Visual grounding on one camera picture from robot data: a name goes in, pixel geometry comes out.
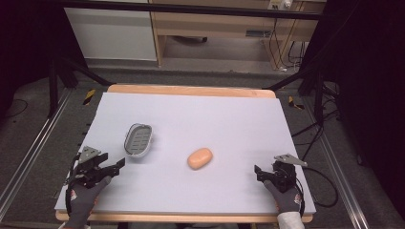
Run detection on white cabinet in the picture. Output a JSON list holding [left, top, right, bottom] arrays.
[[63, 7, 159, 62]]

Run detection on light wooden desk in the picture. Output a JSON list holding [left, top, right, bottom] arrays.
[[148, 0, 327, 70]]

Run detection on person's right hand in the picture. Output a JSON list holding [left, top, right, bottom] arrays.
[[263, 179, 303, 214]]

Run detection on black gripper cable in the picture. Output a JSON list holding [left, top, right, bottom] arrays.
[[64, 152, 81, 219], [295, 166, 339, 218]]

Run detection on black curtain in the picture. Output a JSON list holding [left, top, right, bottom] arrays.
[[0, 0, 89, 118], [302, 0, 405, 220]]

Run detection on black horizontal frame bar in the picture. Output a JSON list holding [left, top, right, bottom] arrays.
[[47, 0, 323, 21]]

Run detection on white foam board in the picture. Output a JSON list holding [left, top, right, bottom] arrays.
[[53, 92, 317, 216]]

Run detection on thin black floor cable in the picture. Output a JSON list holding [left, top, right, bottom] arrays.
[[3, 97, 30, 119]]

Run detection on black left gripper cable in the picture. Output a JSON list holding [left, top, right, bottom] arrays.
[[64, 152, 81, 219]]

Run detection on hanging desk cables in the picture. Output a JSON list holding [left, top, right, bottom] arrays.
[[266, 17, 309, 73]]

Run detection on aluminium floor rail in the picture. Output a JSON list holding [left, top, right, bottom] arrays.
[[304, 96, 374, 229], [0, 88, 75, 221]]

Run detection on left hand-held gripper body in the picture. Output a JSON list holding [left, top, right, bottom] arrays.
[[67, 145, 113, 189]]

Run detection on wooden table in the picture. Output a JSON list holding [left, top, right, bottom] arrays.
[[54, 83, 314, 224]]

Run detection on black floor cables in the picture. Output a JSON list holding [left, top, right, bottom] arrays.
[[290, 80, 343, 161]]

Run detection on white power strip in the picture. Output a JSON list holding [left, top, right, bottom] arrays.
[[268, 0, 293, 10]]

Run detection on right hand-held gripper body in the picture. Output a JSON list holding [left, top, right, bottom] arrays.
[[270, 153, 309, 194]]

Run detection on person's left hand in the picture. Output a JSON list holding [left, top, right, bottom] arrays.
[[64, 175, 113, 229]]

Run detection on orange soap bar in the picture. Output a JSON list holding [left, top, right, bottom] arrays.
[[186, 147, 214, 171]]

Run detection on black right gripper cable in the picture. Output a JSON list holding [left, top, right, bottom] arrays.
[[295, 166, 339, 218]]

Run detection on yellow black tape marker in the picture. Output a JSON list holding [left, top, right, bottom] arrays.
[[288, 95, 305, 112], [82, 88, 96, 106]]

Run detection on grey soap dish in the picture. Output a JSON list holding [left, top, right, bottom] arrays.
[[123, 122, 154, 159]]

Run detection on black frame stand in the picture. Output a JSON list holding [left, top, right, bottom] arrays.
[[262, 67, 327, 127], [47, 56, 113, 119]]

